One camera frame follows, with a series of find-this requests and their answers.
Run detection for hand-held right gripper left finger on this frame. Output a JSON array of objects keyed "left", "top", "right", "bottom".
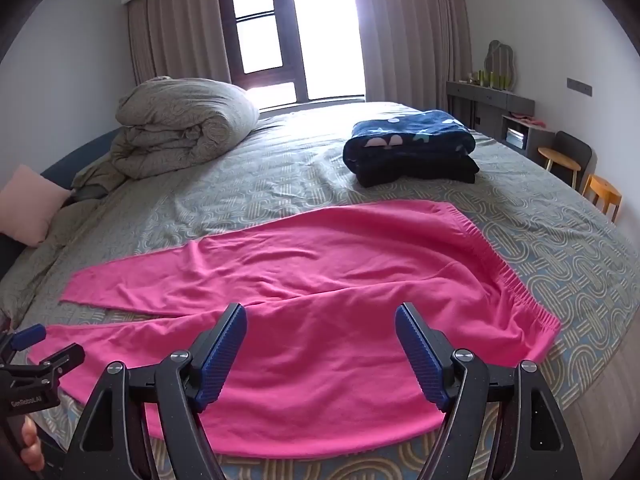
[{"left": 64, "top": 302, "right": 248, "bottom": 480}]

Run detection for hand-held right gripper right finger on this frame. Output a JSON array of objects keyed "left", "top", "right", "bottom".
[{"left": 394, "top": 302, "right": 583, "bottom": 480}]

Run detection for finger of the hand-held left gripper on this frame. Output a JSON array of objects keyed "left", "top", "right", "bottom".
[
  {"left": 10, "top": 324, "right": 47, "bottom": 353},
  {"left": 30, "top": 343, "right": 87, "bottom": 386}
]

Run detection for pink pants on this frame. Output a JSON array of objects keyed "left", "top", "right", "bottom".
[{"left": 27, "top": 199, "right": 563, "bottom": 458}]

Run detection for person's left hand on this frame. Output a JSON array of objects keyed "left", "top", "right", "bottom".
[{"left": 20, "top": 417, "right": 46, "bottom": 472}]

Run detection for pink pillow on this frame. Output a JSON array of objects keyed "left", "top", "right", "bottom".
[{"left": 0, "top": 164, "right": 73, "bottom": 247}]

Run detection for blue headboard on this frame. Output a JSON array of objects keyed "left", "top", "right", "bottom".
[{"left": 0, "top": 127, "right": 123, "bottom": 281}]

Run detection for black folded garment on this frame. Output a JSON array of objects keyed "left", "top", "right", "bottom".
[{"left": 350, "top": 152, "right": 481, "bottom": 188}]

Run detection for bed with patterned cover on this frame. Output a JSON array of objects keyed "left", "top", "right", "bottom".
[{"left": 0, "top": 101, "right": 640, "bottom": 480}]

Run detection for folded grey patterned duvet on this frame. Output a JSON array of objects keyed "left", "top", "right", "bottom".
[{"left": 74, "top": 76, "right": 261, "bottom": 196}]

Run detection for round wooden stool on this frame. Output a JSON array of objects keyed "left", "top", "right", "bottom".
[{"left": 537, "top": 146, "right": 581, "bottom": 186}]

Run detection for yellow wooden stool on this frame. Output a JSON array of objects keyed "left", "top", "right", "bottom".
[{"left": 582, "top": 174, "right": 623, "bottom": 223}]

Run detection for grey shelf cabinet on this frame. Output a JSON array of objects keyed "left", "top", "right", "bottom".
[{"left": 501, "top": 112, "right": 556, "bottom": 151}]

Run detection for dark grey chair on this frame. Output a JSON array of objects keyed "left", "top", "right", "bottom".
[{"left": 547, "top": 131, "right": 593, "bottom": 191}]

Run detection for grey dressing table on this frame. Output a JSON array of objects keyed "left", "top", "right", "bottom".
[{"left": 446, "top": 80, "right": 536, "bottom": 133}]

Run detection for beige curtain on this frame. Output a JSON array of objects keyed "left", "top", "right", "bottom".
[
  {"left": 345, "top": 0, "right": 483, "bottom": 106},
  {"left": 125, "top": 0, "right": 221, "bottom": 88}
]

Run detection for dark framed window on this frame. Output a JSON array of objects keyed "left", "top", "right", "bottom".
[{"left": 216, "top": 0, "right": 366, "bottom": 106}]

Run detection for wavy frame mirror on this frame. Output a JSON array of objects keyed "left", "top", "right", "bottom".
[{"left": 486, "top": 40, "right": 518, "bottom": 86}]

